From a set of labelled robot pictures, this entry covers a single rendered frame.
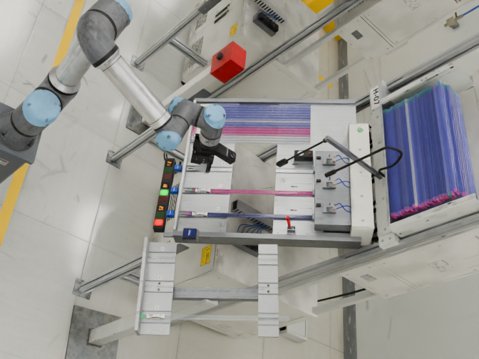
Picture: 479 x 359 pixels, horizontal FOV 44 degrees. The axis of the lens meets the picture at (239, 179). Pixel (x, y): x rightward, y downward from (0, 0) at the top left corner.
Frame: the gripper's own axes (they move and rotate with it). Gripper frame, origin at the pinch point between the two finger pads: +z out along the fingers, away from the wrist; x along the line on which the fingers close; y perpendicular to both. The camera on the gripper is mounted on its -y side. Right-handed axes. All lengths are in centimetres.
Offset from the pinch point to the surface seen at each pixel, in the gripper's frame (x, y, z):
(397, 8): -124, -87, 5
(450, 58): -49, -87, -35
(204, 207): 7.5, -1.6, 14.6
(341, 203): 8, -51, -5
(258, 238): 20.9, -22.9, 7.8
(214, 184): -3.4, -4.6, 13.8
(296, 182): -5.4, -36.4, 5.3
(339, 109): -44, -53, 1
